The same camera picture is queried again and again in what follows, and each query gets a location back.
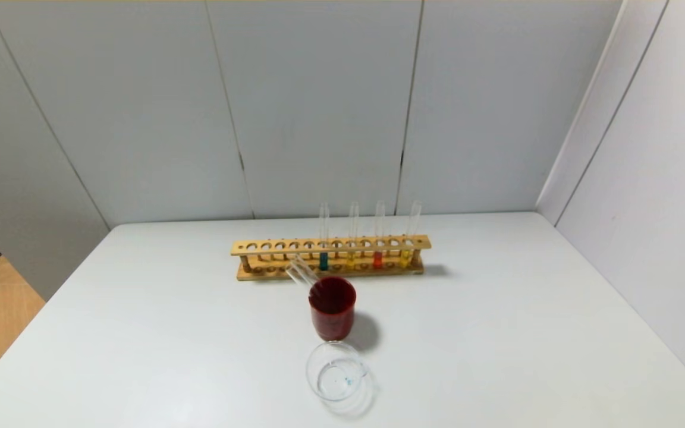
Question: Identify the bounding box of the red plastic cup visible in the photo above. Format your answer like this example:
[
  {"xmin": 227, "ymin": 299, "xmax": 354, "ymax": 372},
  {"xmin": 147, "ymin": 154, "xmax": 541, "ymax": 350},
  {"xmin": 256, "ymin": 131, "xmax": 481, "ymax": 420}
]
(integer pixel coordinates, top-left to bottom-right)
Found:
[{"xmin": 309, "ymin": 275, "xmax": 357, "ymax": 342}]

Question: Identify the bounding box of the glass test tube blue pigment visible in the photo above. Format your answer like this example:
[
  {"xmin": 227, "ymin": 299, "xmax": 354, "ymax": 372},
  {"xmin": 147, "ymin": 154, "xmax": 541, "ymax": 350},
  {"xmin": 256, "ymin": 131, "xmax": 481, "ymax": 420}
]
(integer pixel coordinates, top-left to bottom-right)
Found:
[{"xmin": 319, "ymin": 202, "xmax": 329, "ymax": 271}]

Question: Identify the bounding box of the clear glass dish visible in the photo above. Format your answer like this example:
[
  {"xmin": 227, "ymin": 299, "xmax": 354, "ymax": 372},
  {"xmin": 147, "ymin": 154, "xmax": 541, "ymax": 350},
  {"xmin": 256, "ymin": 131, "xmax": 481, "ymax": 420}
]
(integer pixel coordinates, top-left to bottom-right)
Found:
[{"xmin": 306, "ymin": 341, "xmax": 375, "ymax": 418}]

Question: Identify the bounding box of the wooden test tube rack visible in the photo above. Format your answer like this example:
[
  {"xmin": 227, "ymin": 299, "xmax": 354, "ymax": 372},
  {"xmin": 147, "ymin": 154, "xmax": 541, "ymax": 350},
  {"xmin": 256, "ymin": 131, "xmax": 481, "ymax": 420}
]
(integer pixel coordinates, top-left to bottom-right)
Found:
[{"xmin": 231, "ymin": 235, "xmax": 432, "ymax": 281}]

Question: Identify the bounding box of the empty glass test tube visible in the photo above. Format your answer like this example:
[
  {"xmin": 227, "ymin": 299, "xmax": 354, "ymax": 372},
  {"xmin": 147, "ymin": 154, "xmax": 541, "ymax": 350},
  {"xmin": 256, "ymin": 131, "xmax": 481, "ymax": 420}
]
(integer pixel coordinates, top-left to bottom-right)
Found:
[
  {"xmin": 293, "ymin": 256, "xmax": 320, "ymax": 289},
  {"xmin": 285, "ymin": 260, "xmax": 318, "ymax": 292}
]

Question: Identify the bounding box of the glass test tube red pigment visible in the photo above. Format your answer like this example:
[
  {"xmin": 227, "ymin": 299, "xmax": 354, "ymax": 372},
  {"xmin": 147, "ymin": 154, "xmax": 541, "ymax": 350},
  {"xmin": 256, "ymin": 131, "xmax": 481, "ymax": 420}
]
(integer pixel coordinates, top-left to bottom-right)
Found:
[{"xmin": 373, "ymin": 200, "xmax": 386, "ymax": 269}]

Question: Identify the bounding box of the glass test tube yellow pigment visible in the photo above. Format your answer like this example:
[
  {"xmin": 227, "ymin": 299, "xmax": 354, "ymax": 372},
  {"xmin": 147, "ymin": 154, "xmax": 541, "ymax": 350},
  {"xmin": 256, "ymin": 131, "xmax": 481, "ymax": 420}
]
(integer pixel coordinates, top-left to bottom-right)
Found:
[
  {"xmin": 347, "ymin": 202, "xmax": 359, "ymax": 270},
  {"xmin": 400, "ymin": 200, "xmax": 422, "ymax": 268}
]

